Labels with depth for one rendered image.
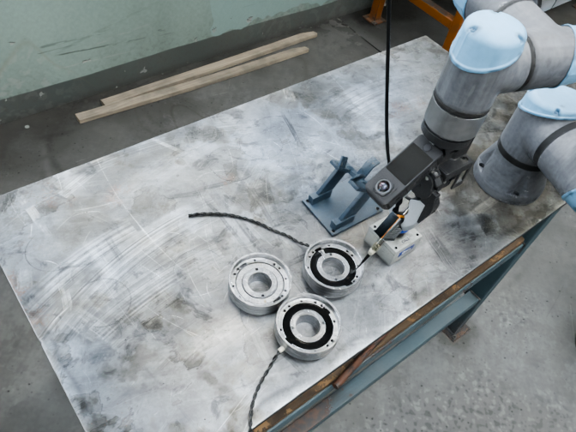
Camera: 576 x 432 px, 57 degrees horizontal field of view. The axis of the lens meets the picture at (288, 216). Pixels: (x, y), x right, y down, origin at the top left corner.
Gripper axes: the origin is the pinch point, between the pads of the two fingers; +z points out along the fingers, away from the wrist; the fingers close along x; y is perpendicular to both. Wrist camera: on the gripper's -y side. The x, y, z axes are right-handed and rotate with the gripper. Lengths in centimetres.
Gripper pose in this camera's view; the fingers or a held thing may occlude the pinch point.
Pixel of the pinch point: (397, 220)
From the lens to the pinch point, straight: 88.8
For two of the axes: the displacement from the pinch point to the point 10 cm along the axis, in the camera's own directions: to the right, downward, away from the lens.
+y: 8.2, -3.8, 4.3
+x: -5.7, -6.8, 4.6
